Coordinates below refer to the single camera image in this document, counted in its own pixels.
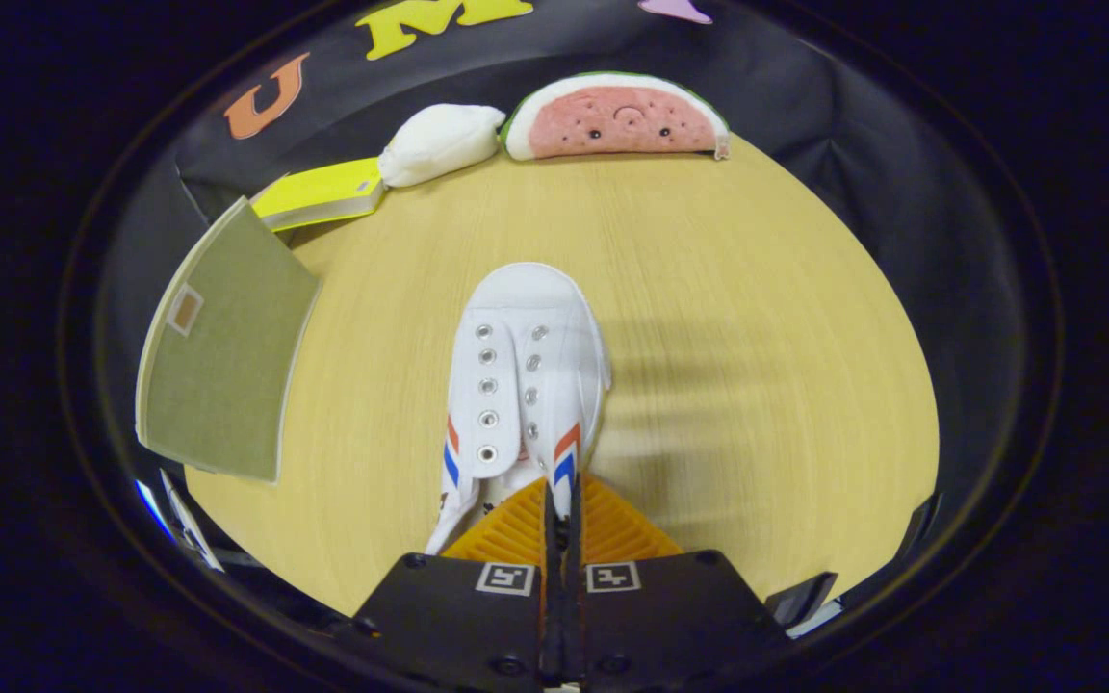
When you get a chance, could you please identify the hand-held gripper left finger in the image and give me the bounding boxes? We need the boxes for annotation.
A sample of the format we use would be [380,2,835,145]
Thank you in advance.
[338,476,555,690]

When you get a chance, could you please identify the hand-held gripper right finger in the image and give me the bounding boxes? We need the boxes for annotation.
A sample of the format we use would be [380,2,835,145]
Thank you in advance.
[564,474,791,690]

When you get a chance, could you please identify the white shoe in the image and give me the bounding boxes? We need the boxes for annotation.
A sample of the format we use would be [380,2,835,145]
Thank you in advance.
[425,262,611,557]

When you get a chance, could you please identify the grey-green fabric storage box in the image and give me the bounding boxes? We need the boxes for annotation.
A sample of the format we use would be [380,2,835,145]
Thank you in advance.
[136,197,322,482]

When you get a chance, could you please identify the small black block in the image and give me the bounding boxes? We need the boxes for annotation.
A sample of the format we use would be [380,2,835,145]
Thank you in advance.
[766,573,839,627]

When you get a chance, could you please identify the yellow book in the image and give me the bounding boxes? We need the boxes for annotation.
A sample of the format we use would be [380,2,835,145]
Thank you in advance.
[251,157,387,232]

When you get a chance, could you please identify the white plush toy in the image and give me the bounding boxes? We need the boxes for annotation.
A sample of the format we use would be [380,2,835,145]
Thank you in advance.
[378,103,507,189]

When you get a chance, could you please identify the watermelon plush toy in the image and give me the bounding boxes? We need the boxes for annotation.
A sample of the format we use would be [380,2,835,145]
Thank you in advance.
[500,71,732,162]

